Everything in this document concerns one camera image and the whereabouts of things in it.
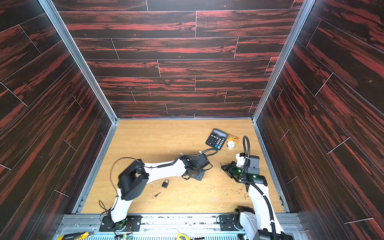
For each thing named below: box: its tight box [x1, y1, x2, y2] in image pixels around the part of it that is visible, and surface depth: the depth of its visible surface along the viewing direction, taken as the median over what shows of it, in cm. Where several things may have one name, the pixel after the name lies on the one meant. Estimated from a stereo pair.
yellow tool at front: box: [176, 232, 190, 240], surface depth 70 cm
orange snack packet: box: [227, 133, 240, 144], surface depth 107 cm
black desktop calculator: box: [205, 128, 229, 151], surface depth 107 cm
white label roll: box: [226, 140, 236, 150], surface depth 104 cm
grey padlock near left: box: [161, 178, 170, 189], surface depth 88 cm
